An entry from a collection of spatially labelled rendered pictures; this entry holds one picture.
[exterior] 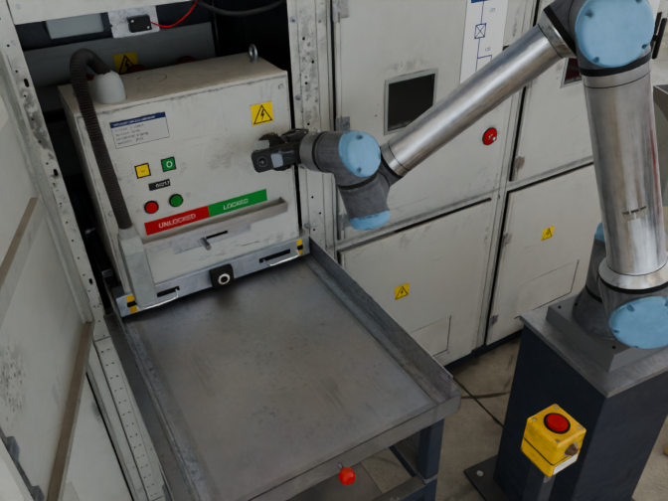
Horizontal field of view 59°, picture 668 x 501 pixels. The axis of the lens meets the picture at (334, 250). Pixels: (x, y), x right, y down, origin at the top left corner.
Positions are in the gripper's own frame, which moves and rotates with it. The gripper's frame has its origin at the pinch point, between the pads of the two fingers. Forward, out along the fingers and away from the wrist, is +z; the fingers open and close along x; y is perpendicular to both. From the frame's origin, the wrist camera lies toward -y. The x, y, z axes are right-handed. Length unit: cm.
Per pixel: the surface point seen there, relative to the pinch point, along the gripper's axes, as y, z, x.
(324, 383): -18, -30, -47
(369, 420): -19, -44, -51
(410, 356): 1, -39, -48
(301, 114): 17.5, 0.5, 4.0
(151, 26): -14.9, 2.9, 32.6
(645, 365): 47, -73, -68
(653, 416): 55, -71, -91
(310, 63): 20.4, -4.1, 16.2
